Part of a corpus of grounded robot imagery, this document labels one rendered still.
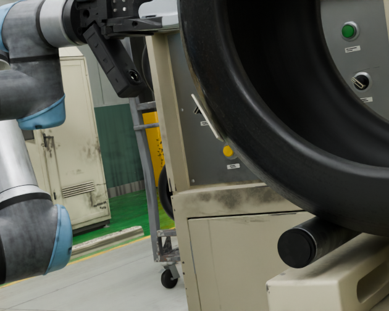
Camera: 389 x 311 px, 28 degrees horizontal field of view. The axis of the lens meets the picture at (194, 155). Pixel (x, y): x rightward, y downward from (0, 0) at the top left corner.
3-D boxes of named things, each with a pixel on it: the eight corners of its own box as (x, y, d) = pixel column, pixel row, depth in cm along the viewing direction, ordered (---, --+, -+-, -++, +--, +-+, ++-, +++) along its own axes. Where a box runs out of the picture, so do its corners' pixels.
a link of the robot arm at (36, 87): (-11, 132, 120) (-21, 61, 118) (58, 122, 125) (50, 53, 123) (4, 136, 113) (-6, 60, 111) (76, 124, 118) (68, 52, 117)
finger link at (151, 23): (155, 15, 100) (101, 21, 104) (155, 28, 100) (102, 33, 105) (175, 16, 104) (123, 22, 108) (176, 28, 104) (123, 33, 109)
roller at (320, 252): (410, 182, 113) (408, 212, 113) (380, 178, 115) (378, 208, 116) (314, 232, 83) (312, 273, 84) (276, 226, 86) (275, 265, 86)
